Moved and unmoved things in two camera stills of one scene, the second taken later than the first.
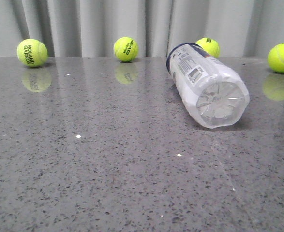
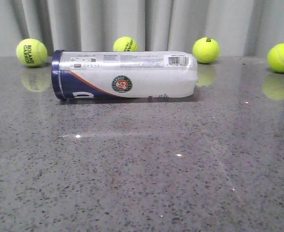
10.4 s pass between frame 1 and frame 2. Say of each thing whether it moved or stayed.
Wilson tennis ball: stayed
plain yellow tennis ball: stayed
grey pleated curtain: stayed
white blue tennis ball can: moved
